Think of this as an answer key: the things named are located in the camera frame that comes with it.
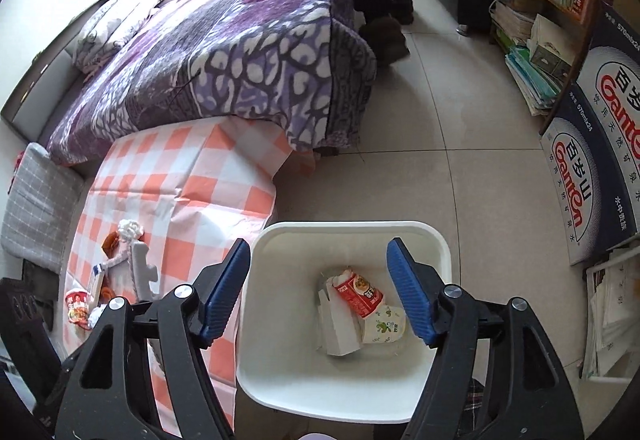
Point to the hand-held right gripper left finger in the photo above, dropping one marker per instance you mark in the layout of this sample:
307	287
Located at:
224	292

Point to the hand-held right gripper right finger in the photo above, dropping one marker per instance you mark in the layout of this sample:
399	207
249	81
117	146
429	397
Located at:
411	295

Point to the white plastic trash bin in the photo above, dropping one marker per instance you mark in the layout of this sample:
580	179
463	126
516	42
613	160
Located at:
280	370

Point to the white tissue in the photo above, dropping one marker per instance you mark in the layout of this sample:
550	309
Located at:
130	229

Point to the orange wrapper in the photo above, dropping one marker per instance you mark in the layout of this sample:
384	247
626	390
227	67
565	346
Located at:
111	242

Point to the small white blue box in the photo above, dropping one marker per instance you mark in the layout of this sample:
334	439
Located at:
100	277

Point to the red instant noodle cup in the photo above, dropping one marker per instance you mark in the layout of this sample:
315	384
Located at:
79	307

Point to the white paper cup green print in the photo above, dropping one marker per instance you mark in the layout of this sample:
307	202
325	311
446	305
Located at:
385	327

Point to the red snack packet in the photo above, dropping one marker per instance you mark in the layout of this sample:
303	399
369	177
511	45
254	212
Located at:
362	292

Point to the white cardboard box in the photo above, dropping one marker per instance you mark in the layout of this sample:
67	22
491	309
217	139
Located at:
340	335

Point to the orange white checked tablecloth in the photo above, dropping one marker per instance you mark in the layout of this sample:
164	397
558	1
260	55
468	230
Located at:
200	185

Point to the red plaid cloth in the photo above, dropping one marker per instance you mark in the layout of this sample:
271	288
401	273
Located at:
475	415

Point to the black slotted plastic object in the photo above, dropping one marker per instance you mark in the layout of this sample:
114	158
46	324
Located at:
22	310

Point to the stack of white papers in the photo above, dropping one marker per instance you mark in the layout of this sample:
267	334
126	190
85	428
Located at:
612	315

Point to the grey checked cloth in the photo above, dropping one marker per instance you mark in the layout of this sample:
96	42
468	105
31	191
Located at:
40	200

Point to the blue white water carton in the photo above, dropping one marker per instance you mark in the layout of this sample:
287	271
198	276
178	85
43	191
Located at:
617	70
595	185

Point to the purple patterned blanket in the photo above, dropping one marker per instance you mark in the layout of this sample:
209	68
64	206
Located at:
225	45

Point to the stack of flat books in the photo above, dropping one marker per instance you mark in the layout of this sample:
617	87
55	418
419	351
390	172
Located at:
530	70

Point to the folded white printed quilt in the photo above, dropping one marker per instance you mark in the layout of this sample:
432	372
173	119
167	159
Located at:
110	28

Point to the wooden bookshelf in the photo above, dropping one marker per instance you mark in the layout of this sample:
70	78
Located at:
592	20

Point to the dark bed frame with headboard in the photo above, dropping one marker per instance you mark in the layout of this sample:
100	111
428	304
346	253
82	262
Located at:
40	85

